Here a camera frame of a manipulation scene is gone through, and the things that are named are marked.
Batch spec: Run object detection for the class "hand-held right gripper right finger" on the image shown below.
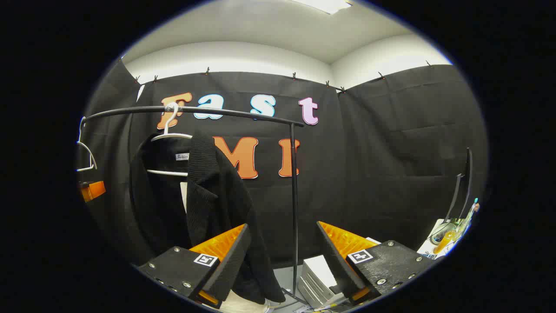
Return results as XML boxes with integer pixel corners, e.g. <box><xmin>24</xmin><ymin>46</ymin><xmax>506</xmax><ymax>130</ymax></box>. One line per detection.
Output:
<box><xmin>316</xmin><ymin>221</ymin><xmax>435</xmax><ymax>305</ymax></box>

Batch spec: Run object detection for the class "white metal cabinet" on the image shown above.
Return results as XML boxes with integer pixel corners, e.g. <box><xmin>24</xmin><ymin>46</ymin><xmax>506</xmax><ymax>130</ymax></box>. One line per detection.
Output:
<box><xmin>299</xmin><ymin>237</ymin><xmax>382</xmax><ymax>308</ymax></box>

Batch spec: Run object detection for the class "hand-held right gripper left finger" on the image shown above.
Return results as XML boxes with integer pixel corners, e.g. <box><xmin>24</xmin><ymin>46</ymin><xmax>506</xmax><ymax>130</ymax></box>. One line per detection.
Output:
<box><xmin>137</xmin><ymin>223</ymin><xmax>252</xmax><ymax>309</ymax></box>

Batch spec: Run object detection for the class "black knit jacket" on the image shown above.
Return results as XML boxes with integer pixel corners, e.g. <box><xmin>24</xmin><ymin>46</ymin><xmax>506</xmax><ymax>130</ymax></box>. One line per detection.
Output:
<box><xmin>129</xmin><ymin>130</ymin><xmax>286</xmax><ymax>305</ymax></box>

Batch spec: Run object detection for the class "black metal clothes rack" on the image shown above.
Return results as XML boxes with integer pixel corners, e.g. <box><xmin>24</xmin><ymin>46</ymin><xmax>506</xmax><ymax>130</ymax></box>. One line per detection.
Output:
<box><xmin>80</xmin><ymin>105</ymin><xmax>307</xmax><ymax>305</ymax></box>

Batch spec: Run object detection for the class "black backdrop cloth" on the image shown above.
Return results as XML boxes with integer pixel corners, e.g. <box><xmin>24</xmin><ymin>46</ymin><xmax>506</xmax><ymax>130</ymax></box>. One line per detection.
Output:
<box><xmin>77</xmin><ymin>59</ymin><xmax>489</xmax><ymax>268</ymax></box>

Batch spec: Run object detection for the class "white plastic hanger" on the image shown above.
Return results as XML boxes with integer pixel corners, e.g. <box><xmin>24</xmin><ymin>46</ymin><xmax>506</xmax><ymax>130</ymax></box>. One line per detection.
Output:
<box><xmin>76</xmin><ymin>117</ymin><xmax>97</xmax><ymax>172</ymax></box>
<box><xmin>147</xmin><ymin>102</ymin><xmax>194</xmax><ymax>177</ymax></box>

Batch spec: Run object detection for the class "white fabric laundry hamper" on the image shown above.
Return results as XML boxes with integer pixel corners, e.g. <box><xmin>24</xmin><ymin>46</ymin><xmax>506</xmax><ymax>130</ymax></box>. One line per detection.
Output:
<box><xmin>219</xmin><ymin>290</ymin><xmax>271</xmax><ymax>313</ymax></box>

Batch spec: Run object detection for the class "ceiling light panel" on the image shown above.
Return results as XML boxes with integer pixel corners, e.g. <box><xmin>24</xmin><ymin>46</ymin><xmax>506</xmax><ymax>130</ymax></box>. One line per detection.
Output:
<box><xmin>291</xmin><ymin>0</ymin><xmax>352</xmax><ymax>15</ymax></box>

